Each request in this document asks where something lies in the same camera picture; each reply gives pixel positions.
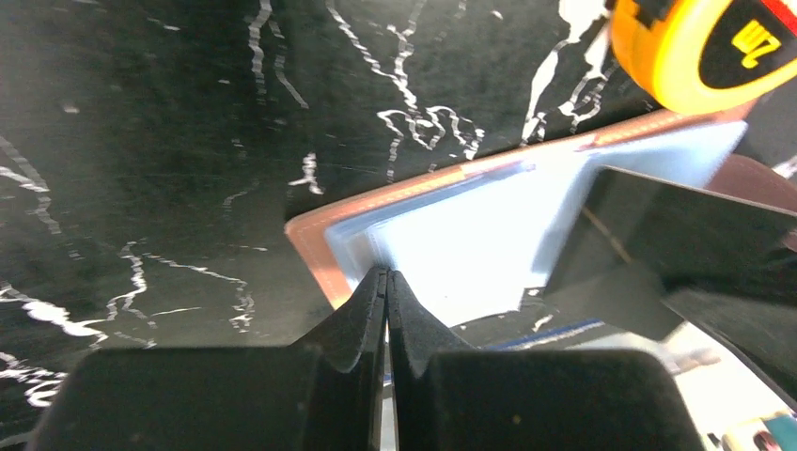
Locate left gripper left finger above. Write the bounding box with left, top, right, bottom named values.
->
left=292, top=267, right=388, bottom=373

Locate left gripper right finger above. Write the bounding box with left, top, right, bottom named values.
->
left=385, top=271, right=474, bottom=377

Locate yellow tape measure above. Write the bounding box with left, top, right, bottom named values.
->
left=610, top=0, right=796, bottom=115

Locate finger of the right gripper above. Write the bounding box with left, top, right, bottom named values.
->
left=663, top=249, right=796, bottom=410

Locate pink leather card holder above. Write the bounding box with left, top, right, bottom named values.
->
left=285, top=107, right=774, bottom=326

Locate black credit card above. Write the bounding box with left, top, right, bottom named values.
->
left=543, top=167, right=796, bottom=341

